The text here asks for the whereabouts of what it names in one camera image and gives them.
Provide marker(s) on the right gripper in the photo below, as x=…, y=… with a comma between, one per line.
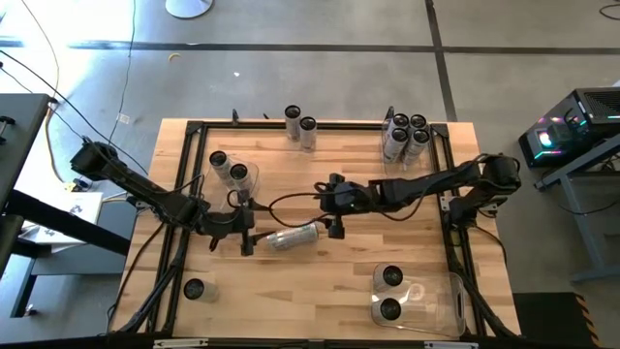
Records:
x=346, y=199

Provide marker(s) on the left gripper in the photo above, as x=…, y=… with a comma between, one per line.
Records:
x=225, y=224

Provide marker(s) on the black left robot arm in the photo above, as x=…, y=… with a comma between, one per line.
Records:
x=140, y=186

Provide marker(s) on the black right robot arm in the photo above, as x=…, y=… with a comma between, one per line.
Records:
x=426, y=181

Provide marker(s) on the clear plastic bin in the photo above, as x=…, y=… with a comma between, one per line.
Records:
x=431, y=310
x=416, y=177
x=215, y=191

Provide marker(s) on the black table clamp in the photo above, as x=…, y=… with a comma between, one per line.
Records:
x=235, y=115
x=389, y=113

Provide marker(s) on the white floor tag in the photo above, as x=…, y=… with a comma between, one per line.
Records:
x=123, y=117

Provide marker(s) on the white paper sheets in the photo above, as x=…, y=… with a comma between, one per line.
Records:
x=72, y=213

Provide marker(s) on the yellow tape scrap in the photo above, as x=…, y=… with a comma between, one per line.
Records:
x=173, y=56

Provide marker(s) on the white round stand base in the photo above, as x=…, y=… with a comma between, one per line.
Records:
x=189, y=7

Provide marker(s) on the black case hazard stripes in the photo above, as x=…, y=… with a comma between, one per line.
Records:
x=547, y=320

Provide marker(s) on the dark grey side desk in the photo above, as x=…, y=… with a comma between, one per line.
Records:
x=19, y=136

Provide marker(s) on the grey metal stand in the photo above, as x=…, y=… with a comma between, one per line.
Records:
x=579, y=218

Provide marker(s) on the black desktop computer RGB lights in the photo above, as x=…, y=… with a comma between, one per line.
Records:
x=596, y=106

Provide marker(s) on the white edge bracket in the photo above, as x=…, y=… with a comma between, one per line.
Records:
x=180, y=343
x=450, y=345

